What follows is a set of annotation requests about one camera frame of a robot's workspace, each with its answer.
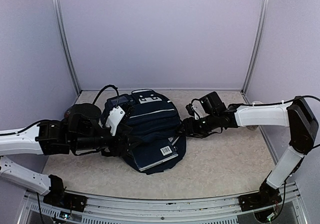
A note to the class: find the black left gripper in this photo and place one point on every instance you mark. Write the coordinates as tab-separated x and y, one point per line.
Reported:
120	146

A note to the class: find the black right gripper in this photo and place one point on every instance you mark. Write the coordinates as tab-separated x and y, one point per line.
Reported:
187	122

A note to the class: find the dark blue notebook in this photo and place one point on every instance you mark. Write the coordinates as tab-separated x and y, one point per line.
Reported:
154	154

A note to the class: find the navy blue student backpack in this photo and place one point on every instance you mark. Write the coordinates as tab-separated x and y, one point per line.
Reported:
154	117

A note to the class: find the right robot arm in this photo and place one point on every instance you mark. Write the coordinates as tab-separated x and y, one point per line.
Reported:
294	114

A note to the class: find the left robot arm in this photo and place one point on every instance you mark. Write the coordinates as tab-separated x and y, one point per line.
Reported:
80	133

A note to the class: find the floral ceramic mug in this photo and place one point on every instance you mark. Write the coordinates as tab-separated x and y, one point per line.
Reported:
252	127

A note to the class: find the red floral bowl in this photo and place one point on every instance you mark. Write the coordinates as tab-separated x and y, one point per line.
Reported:
67	112

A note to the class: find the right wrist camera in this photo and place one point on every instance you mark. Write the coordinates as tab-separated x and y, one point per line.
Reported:
192	111

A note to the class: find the aluminium front rail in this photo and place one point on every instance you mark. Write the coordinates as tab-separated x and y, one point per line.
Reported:
112	210

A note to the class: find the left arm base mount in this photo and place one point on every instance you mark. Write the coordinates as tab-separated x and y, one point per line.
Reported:
58	197

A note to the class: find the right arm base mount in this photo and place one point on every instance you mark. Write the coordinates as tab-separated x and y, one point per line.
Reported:
266	196

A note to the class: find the aluminium corner post right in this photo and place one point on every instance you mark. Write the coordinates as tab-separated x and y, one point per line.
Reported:
256	45

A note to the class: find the aluminium corner post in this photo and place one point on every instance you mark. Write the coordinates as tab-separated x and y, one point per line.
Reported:
256	45
65	45

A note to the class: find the aluminium corner post left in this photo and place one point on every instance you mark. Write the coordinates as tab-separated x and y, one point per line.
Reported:
65	45

